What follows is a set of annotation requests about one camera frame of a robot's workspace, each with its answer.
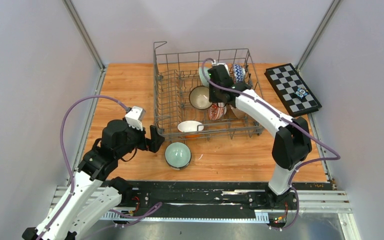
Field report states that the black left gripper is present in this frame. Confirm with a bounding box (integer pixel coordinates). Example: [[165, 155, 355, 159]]
[[116, 117, 165, 158]]

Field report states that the orange floral pattern bowl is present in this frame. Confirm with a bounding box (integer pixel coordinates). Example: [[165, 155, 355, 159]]
[[208, 102, 227, 121]]

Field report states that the black bowl beige inside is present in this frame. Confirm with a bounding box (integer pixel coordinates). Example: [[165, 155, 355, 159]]
[[189, 85, 212, 110]]

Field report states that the clear glass bowl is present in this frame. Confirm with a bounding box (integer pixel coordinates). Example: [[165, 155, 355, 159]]
[[230, 106, 247, 119]]

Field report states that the blue zigzag pattern bowl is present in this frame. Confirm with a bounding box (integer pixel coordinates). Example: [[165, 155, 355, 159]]
[[231, 64, 246, 83]]

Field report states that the orange bowl white inside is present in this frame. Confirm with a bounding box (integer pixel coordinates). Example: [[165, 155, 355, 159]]
[[177, 120, 204, 139]]

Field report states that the blue floral pattern bowl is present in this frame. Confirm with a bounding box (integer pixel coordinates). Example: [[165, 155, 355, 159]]
[[223, 63, 230, 75]]

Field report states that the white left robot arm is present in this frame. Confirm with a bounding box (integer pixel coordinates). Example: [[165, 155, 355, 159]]
[[22, 118, 165, 240]]

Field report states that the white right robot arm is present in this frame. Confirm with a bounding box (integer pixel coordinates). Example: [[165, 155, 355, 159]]
[[204, 61, 312, 209]]

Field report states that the black bowl pale green inside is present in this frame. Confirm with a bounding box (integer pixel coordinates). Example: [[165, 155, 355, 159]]
[[164, 142, 192, 170]]

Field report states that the black white checkerboard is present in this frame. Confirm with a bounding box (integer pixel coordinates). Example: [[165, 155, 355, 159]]
[[264, 63, 322, 117]]

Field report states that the small blue owl figure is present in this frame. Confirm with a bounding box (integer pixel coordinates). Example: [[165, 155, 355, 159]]
[[294, 87, 310, 100]]

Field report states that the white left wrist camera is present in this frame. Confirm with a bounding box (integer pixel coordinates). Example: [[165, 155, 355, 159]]
[[124, 106, 146, 131]]

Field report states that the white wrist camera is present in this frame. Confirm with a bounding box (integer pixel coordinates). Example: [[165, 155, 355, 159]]
[[124, 106, 146, 131], [211, 59, 228, 67]]

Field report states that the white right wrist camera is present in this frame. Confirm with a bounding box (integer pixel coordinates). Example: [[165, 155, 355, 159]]
[[211, 59, 228, 67]]

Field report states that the grey wire dish rack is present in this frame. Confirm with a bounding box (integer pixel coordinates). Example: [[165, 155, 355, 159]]
[[153, 41, 264, 141]]

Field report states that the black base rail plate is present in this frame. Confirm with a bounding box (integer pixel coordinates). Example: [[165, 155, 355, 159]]
[[51, 180, 352, 223]]

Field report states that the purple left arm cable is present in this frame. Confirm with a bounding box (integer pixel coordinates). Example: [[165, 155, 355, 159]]
[[34, 95, 130, 240]]

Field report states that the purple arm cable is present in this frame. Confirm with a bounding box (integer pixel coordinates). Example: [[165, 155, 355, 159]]
[[34, 95, 130, 240], [200, 58, 341, 232]]

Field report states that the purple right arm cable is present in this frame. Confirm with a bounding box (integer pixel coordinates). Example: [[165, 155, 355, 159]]
[[200, 58, 341, 232]]

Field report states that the right aluminium frame post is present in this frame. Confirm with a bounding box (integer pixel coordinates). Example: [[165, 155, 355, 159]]
[[296, 0, 343, 72]]

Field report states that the aluminium frame post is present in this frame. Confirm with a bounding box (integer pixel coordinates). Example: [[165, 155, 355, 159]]
[[62, 0, 106, 72], [296, 0, 343, 72]]

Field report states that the left aluminium frame post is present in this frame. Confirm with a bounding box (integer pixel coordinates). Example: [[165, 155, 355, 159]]
[[62, 0, 106, 72]]

